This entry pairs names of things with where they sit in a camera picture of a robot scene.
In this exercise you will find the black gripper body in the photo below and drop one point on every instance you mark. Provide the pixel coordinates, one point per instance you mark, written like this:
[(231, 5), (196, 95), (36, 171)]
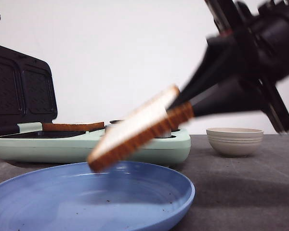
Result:
[(263, 40)]

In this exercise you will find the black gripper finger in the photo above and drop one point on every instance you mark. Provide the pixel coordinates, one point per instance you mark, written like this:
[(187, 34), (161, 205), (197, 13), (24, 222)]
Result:
[(223, 59), (229, 96)]

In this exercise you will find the beige ceramic bowl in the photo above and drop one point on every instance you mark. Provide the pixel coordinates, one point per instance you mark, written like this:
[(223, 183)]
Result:
[(235, 142)]

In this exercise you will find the white bread slice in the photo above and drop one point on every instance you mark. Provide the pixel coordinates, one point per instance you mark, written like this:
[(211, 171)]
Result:
[(73, 127), (141, 125)]

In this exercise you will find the mint green hinged lid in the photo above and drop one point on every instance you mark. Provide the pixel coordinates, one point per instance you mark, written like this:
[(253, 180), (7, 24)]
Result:
[(26, 91)]

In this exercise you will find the mint green breakfast maker base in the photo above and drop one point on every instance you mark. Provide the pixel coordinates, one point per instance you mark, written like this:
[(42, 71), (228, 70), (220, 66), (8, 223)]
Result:
[(34, 145)]

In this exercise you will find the right silver control knob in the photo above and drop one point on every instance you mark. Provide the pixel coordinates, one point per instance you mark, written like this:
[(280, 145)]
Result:
[(166, 134)]

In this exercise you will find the silver control knob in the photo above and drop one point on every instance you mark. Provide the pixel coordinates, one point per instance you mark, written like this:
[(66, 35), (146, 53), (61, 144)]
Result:
[(166, 134), (110, 128)]

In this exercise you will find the left silver control knob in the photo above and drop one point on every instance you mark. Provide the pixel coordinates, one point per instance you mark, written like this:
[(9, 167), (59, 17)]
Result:
[(110, 128)]

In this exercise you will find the blue plate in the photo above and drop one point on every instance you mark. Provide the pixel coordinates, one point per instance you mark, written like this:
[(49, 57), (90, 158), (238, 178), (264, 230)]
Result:
[(130, 196)]

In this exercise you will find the black frying pan green handle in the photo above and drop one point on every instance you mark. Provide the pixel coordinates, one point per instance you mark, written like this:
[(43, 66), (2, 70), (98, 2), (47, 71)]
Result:
[(116, 121)]

